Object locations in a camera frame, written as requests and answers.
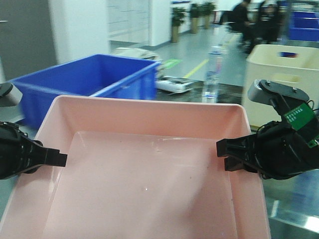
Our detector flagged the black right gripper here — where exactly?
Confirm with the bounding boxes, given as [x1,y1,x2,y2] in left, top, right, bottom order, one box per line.
[216,121,319,180]

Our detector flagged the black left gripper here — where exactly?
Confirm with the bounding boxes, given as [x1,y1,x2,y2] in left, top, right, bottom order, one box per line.
[0,121,67,180]

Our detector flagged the pink plastic bin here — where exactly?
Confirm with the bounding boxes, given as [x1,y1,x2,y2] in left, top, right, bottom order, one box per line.
[0,96,271,239]

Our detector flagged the blue plastic bin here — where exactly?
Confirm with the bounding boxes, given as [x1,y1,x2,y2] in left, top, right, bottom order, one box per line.
[10,54,160,128]

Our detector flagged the cream plastic bin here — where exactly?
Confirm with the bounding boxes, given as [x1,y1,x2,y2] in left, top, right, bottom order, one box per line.
[242,44,319,127]

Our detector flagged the clear water bottle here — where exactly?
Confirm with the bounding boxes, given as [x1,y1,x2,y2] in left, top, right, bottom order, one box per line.
[202,45,223,103]

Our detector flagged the green circuit board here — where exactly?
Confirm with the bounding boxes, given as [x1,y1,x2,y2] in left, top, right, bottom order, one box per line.
[284,103,315,131]

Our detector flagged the white device on table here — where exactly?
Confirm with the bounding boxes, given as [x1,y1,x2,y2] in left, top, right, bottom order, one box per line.
[156,76,194,94]

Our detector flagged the seated person in black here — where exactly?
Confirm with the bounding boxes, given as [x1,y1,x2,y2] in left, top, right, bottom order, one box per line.
[227,0,257,54]

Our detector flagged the blue bins on rack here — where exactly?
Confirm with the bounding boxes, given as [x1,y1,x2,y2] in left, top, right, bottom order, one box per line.
[289,11,319,42]

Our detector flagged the potted plant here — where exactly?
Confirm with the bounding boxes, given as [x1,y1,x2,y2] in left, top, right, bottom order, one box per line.
[202,1,216,29]
[189,3,200,34]
[171,7,186,43]

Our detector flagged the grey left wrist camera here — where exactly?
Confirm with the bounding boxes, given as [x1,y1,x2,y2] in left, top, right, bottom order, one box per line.
[0,83,23,107]

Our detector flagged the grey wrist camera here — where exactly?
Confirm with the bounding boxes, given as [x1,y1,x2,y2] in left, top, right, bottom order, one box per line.
[247,79,274,106]
[0,83,23,107]

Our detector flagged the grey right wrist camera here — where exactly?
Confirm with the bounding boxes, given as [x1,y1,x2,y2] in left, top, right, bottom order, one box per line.
[247,79,274,106]

